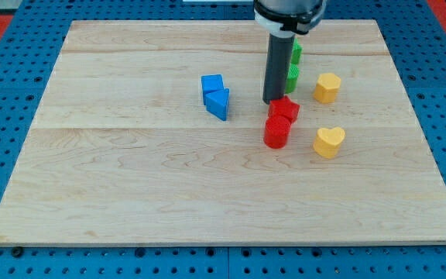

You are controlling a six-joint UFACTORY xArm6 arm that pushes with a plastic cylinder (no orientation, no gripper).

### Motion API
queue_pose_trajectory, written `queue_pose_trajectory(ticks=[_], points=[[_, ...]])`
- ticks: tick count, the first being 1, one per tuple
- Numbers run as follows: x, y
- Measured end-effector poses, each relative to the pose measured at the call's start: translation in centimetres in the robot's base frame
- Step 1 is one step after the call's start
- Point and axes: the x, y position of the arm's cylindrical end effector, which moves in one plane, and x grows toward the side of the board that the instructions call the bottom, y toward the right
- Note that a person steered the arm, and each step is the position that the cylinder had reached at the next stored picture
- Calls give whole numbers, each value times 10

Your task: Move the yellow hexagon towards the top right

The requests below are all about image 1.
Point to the yellow heart block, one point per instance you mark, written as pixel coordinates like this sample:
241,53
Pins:
327,141

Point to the green block upper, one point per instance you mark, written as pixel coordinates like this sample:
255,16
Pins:
296,52

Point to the blue cube block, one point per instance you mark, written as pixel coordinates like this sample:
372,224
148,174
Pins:
211,83

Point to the blue triangle block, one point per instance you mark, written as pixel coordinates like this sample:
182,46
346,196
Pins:
217,103

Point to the wooden board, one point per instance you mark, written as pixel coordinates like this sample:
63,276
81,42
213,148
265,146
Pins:
122,151

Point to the red star block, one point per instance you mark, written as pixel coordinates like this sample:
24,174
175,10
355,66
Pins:
284,107

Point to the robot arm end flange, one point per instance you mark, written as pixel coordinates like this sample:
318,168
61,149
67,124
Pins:
287,18

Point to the yellow hexagon block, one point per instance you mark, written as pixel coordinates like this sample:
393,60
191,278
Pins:
327,88

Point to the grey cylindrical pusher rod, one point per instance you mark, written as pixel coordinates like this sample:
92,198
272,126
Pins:
277,67

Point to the red cylinder block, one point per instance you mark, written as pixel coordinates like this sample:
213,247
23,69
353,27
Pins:
277,131

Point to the green cylinder block lower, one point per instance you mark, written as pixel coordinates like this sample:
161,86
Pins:
292,77

